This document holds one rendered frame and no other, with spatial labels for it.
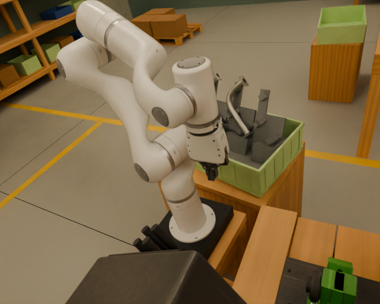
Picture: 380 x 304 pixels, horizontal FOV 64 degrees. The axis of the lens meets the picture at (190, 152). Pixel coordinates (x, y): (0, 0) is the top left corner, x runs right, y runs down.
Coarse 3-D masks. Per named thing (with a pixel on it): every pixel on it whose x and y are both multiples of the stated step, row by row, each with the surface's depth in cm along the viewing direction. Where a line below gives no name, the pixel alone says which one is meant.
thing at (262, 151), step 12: (264, 96) 145; (264, 108) 148; (276, 120) 146; (264, 132) 150; (276, 132) 147; (252, 144) 155; (264, 144) 148; (276, 144) 148; (252, 156) 151; (264, 156) 147
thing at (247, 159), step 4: (228, 120) 184; (252, 136) 167; (232, 152) 160; (252, 152) 156; (228, 156) 157; (232, 156) 157; (236, 156) 156; (240, 156) 156; (244, 156) 155; (248, 156) 155; (236, 160) 154; (240, 160) 153; (244, 160) 153; (248, 160) 152; (252, 160) 151; (248, 164) 150; (252, 164) 149; (256, 164) 149; (260, 164) 148; (256, 168) 147
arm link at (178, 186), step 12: (168, 132) 99; (180, 132) 98; (168, 144) 95; (180, 144) 97; (180, 156) 97; (180, 168) 105; (192, 168) 103; (168, 180) 105; (180, 180) 104; (192, 180) 107; (168, 192) 104; (180, 192) 104; (192, 192) 107
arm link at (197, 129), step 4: (220, 116) 71; (216, 120) 71; (220, 120) 71; (188, 124) 70; (204, 124) 69; (208, 124) 69; (212, 124) 70; (216, 124) 72; (188, 128) 71; (192, 128) 70; (196, 128) 69; (200, 128) 69; (204, 128) 69; (208, 128) 70; (212, 128) 70; (192, 132) 71; (196, 132) 70; (200, 132) 70; (204, 132) 70
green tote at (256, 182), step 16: (256, 112) 166; (288, 128) 157; (288, 144) 144; (272, 160) 136; (288, 160) 150; (224, 176) 149; (240, 176) 140; (256, 176) 132; (272, 176) 141; (256, 192) 139
